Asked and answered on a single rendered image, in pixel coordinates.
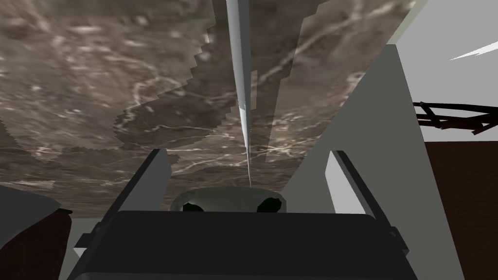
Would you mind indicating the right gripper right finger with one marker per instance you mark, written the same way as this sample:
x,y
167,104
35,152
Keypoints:
x,y
344,186

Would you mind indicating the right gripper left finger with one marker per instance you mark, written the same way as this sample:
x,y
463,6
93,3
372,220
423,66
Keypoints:
x,y
149,186

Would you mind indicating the grey rounded object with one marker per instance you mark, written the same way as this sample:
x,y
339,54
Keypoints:
x,y
229,200

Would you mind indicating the dark wooden rack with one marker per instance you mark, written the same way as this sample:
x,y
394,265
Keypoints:
x,y
447,118

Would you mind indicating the silver knife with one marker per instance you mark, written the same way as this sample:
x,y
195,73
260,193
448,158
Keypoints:
x,y
239,58

